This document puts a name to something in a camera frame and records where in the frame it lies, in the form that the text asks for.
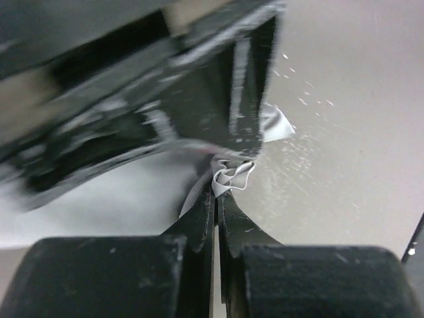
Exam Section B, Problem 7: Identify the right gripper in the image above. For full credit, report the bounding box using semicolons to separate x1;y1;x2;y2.
1;1;174;207

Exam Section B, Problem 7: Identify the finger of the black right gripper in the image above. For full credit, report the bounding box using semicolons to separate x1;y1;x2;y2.
155;13;282;158

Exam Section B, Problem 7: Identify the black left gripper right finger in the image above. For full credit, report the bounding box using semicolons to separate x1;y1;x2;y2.
217;193;421;317

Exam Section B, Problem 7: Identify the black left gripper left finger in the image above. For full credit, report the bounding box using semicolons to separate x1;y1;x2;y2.
1;186;215;317

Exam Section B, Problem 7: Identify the white underwear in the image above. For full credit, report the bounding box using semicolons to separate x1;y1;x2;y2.
179;103;295;217

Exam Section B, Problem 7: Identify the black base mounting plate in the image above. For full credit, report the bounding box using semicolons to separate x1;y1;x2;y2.
401;215;423;276

